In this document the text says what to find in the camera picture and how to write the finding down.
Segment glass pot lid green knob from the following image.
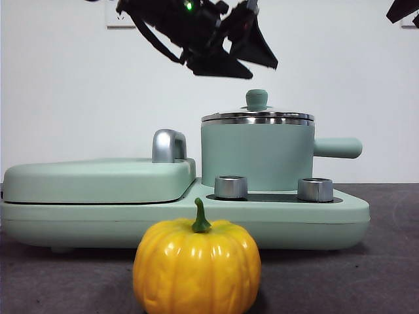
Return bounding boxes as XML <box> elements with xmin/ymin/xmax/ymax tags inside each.
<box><xmin>201</xmin><ymin>89</ymin><xmax>316</xmax><ymax>122</ymax></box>

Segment yellow toy pumpkin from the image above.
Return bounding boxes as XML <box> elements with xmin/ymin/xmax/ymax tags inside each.
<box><xmin>132</xmin><ymin>197</ymin><xmax>263</xmax><ymax>314</ymax></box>

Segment silver control knob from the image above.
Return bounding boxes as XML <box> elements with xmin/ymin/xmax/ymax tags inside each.
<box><xmin>214</xmin><ymin>175</ymin><xmax>249</xmax><ymax>200</ymax></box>
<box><xmin>297</xmin><ymin>177</ymin><xmax>335</xmax><ymax>202</ymax></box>

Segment mint green breakfast machine base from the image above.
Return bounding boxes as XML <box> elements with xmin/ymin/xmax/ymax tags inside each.
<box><xmin>0</xmin><ymin>183</ymin><xmax>371</xmax><ymax>254</ymax></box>

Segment white wall socket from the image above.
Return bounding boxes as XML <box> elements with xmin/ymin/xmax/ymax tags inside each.
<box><xmin>106</xmin><ymin>0</ymin><xmax>137</xmax><ymax>30</ymax></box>
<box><xmin>401</xmin><ymin>14</ymin><xmax>419</xmax><ymax>29</ymax></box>

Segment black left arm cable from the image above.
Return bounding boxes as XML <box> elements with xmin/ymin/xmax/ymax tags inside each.
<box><xmin>132</xmin><ymin>11</ymin><xmax>187</xmax><ymax>65</ymax></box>

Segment mint green pot with handle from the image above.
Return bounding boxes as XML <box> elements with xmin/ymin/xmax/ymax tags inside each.
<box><xmin>200</xmin><ymin>113</ymin><xmax>363</xmax><ymax>193</ymax></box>

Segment silver griddle cover handle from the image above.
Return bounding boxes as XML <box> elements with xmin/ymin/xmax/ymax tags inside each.
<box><xmin>151</xmin><ymin>129</ymin><xmax>189</xmax><ymax>164</ymax></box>

